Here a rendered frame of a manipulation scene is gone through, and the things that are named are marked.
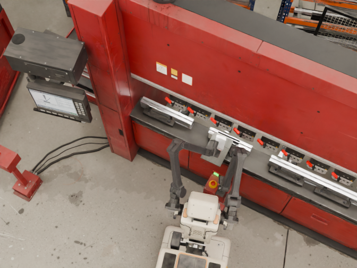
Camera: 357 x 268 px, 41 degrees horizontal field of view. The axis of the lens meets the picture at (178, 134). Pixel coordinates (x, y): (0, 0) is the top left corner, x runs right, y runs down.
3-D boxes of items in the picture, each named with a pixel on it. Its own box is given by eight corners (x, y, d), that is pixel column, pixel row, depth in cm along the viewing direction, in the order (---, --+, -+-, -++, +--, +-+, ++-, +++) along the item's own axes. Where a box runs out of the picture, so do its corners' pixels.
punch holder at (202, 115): (190, 114, 390) (191, 104, 375) (195, 106, 393) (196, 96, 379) (207, 122, 387) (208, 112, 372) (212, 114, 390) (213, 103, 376)
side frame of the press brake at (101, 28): (111, 152, 503) (66, 1, 297) (150, 91, 537) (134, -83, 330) (132, 162, 498) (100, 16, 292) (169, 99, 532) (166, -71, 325)
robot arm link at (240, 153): (236, 148, 343) (249, 149, 345) (231, 145, 356) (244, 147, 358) (226, 208, 346) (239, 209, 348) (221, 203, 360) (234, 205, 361)
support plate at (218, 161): (200, 157, 393) (200, 157, 392) (213, 132, 404) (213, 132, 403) (220, 167, 390) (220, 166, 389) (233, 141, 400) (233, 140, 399)
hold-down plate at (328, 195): (313, 192, 393) (314, 191, 390) (315, 186, 395) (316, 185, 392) (348, 208, 387) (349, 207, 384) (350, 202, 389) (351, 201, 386)
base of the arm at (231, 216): (221, 220, 348) (238, 224, 346) (223, 210, 346) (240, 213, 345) (222, 216, 356) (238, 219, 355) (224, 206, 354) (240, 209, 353)
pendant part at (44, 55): (34, 114, 398) (1, 54, 322) (45, 90, 408) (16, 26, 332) (92, 128, 392) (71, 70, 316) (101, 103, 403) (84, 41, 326)
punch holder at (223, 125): (213, 124, 386) (214, 115, 371) (217, 116, 389) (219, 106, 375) (229, 132, 383) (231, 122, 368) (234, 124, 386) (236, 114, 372)
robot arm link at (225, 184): (232, 150, 350) (246, 151, 352) (231, 145, 355) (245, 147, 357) (217, 192, 375) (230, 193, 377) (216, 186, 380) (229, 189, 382)
